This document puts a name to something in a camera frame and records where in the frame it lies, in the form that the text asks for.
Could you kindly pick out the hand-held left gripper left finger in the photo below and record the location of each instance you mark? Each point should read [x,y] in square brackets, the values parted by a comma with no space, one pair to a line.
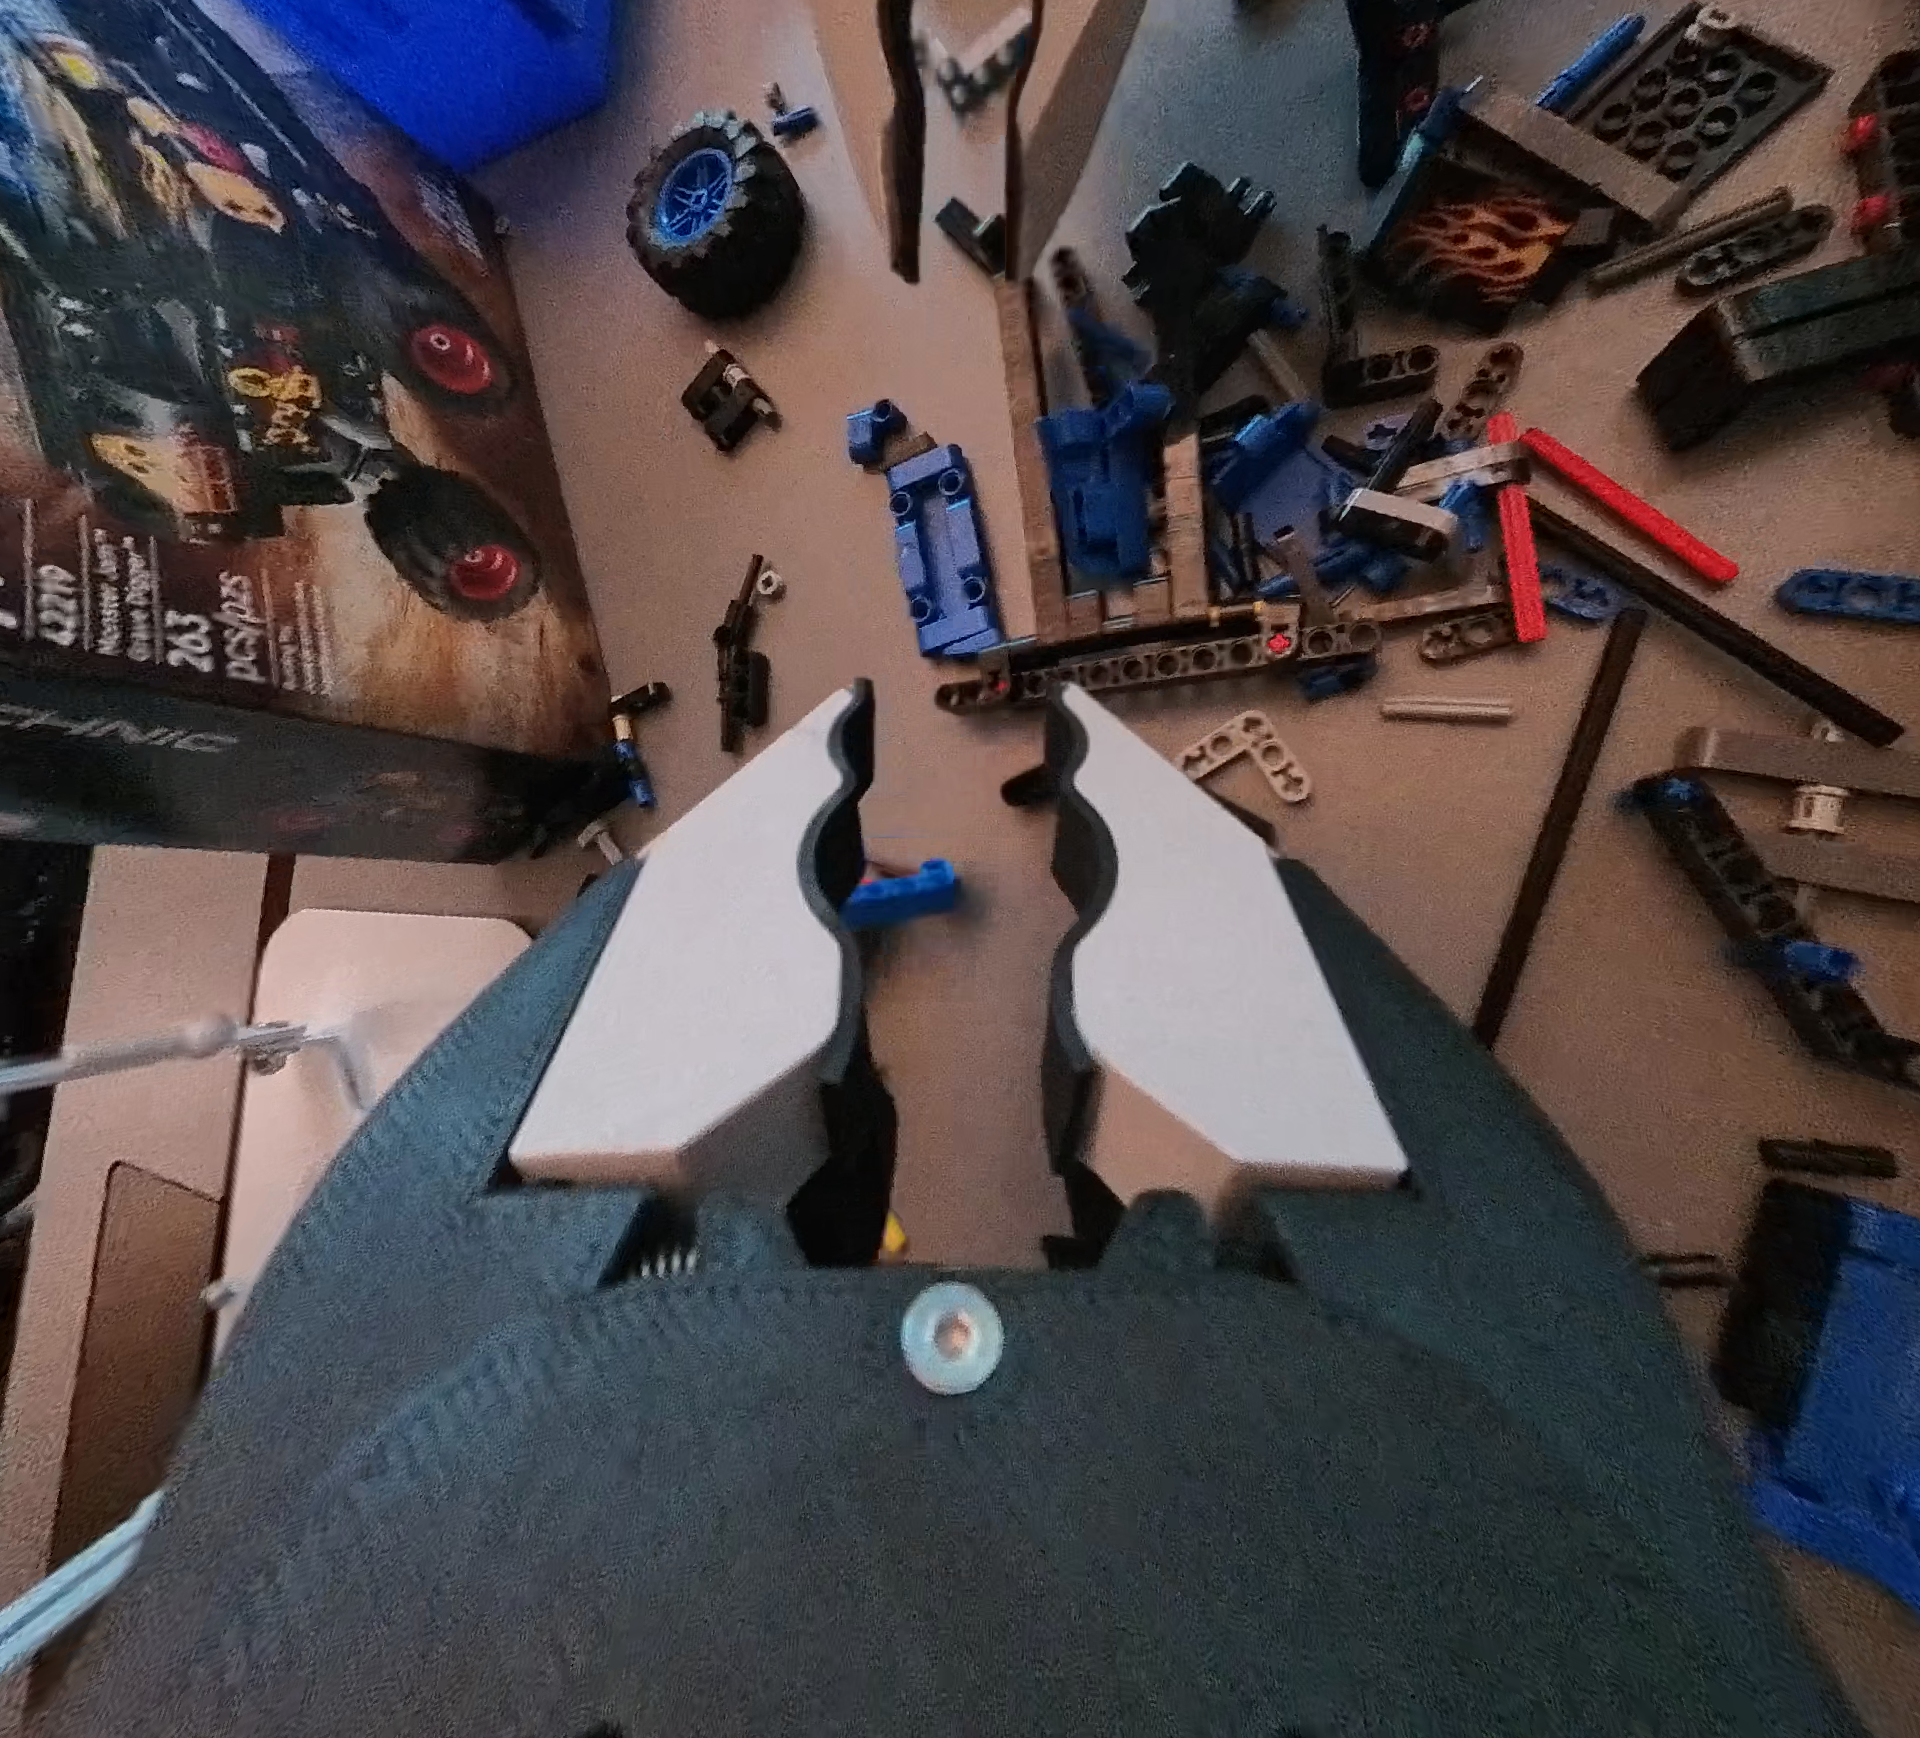
[676,1019]

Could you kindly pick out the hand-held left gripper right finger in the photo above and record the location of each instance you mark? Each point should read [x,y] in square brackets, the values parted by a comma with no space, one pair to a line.
[1232,1019]

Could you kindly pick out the small grey angled beam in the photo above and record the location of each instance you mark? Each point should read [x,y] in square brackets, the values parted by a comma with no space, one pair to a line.
[1245,762]

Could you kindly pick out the blue flame sticker panel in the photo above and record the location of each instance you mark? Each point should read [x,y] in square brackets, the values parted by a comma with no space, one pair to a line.
[945,546]

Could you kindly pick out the white desk stand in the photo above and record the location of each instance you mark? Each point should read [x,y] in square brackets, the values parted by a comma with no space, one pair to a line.
[362,990]

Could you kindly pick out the grey desk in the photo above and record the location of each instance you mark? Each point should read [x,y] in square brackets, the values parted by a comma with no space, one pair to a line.
[811,508]

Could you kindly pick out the black wheel blue rim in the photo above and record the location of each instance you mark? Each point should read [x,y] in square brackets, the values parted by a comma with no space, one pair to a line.
[715,209]

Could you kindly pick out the black blue toy axle piece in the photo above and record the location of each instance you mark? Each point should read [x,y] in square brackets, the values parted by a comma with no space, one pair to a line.
[626,732]

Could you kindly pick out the black beam red pins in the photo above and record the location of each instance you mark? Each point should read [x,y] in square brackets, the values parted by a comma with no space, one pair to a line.
[1407,28]

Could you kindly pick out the black toy chassis assembly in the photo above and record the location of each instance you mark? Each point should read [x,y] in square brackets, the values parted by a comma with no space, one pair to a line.
[1201,652]

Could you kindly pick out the black toy pin connector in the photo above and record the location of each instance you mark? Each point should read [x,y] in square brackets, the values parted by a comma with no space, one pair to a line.
[741,652]

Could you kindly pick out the black white toy pin cluster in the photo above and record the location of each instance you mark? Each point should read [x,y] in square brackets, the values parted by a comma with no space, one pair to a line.
[724,394]

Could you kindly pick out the small blue toy pin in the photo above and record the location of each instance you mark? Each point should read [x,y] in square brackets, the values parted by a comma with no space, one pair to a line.
[874,431]

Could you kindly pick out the black panel flame sticker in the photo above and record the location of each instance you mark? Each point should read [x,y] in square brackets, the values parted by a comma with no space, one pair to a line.
[1471,238]

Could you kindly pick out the short red toy axle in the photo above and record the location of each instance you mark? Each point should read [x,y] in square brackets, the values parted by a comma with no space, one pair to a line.
[1519,568]

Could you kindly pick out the black beam blue pins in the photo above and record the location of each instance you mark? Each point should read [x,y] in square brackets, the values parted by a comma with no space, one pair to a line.
[1770,944]

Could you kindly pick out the black grille toy panel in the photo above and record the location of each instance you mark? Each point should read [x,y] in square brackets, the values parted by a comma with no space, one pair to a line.
[1696,94]

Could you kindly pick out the long black toy axle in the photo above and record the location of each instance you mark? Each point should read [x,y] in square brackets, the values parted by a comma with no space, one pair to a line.
[1711,622]

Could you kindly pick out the blue toy scoop piece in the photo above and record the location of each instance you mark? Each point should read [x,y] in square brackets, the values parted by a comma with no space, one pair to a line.
[1846,1377]

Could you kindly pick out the blue toy beam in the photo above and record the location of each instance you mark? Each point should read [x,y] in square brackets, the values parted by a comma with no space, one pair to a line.
[1846,592]

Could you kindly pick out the monster truck toy set box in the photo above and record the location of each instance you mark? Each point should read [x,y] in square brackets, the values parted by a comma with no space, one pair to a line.
[181,418]

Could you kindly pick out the black toy frame block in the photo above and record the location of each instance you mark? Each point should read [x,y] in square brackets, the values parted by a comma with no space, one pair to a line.
[1770,345]

